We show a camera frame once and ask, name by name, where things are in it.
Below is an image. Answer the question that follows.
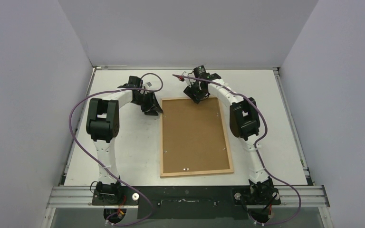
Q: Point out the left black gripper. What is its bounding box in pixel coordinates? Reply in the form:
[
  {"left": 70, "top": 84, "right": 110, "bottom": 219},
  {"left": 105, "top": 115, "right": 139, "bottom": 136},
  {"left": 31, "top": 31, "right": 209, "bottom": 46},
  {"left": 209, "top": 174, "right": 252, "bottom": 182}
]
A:
[{"left": 132, "top": 92, "right": 163, "bottom": 116}]

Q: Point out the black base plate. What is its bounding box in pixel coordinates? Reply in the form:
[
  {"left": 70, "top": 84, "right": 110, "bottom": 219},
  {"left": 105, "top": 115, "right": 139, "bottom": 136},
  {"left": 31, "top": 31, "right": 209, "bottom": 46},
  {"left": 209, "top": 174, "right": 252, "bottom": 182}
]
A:
[{"left": 92, "top": 183, "right": 281, "bottom": 223}]

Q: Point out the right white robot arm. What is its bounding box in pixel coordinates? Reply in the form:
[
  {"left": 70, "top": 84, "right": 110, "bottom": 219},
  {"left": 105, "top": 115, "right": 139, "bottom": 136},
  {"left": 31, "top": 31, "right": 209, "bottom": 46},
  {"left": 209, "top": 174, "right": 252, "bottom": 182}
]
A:
[{"left": 177, "top": 66, "right": 280, "bottom": 207}]

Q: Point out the brown cardboard backing board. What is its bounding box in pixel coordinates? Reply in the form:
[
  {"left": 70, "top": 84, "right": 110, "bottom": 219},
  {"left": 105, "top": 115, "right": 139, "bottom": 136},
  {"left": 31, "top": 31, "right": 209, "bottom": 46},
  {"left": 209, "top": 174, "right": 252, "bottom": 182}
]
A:
[{"left": 160, "top": 98, "right": 234, "bottom": 178}]

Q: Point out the wooden picture frame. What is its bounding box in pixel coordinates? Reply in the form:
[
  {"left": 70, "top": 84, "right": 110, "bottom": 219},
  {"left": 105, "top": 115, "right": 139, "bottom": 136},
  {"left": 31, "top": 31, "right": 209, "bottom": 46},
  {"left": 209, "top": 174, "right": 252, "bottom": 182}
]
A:
[{"left": 159, "top": 96, "right": 235, "bottom": 179}]

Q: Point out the aluminium rail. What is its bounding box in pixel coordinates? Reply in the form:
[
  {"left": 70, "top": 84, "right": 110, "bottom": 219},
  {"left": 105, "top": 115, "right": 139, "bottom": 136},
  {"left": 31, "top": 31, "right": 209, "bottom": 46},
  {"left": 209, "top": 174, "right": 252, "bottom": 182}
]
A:
[{"left": 47, "top": 186, "right": 330, "bottom": 209}]

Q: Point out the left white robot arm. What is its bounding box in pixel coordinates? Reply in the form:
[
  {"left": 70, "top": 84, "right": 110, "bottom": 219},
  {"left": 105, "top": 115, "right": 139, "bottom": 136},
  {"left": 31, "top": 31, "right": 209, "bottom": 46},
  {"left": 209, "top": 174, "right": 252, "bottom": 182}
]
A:
[{"left": 86, "top": 76, "right": 162, "bottom": 205}]

